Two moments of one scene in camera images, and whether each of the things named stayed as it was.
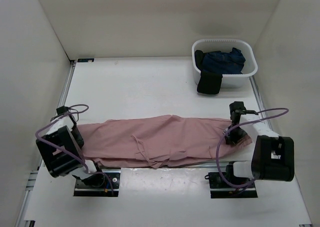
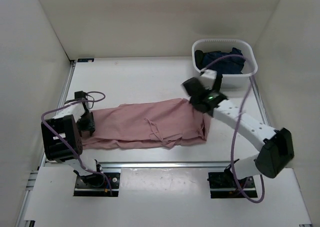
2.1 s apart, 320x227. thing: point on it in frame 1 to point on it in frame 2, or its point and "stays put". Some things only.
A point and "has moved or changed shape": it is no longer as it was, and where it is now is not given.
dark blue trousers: (228, 63) stays put
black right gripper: (231, 138) to (209, 91)
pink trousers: (158, 140) has moved or changed shape
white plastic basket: (250, 67) stays put
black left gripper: (79, 139) to (89, 126)
